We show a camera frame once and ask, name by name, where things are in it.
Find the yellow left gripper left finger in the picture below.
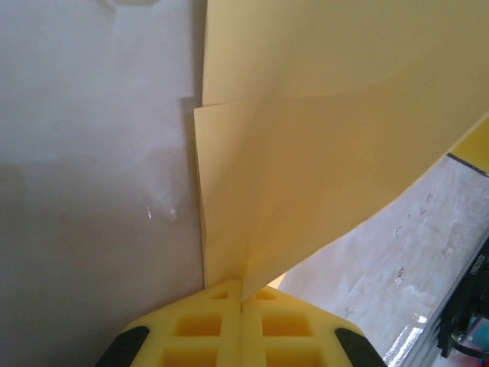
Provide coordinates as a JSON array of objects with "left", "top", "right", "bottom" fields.
[{"left": 95, "top": 278, "right": 244, "bottom": 367}]

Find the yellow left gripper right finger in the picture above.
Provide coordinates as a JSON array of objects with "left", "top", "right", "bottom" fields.
[{"left": 242, "top": 286, "right": 387, "bottom": 367}]

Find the pale yellow paper sheet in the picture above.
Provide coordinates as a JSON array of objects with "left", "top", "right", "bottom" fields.
[{"left": 193, "top": 0, "right": 489, "bottom": 303}]

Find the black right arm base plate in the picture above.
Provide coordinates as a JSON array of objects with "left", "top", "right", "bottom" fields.
[{"left": 439, "top": 232, "right": 489, "bottom": 360}]

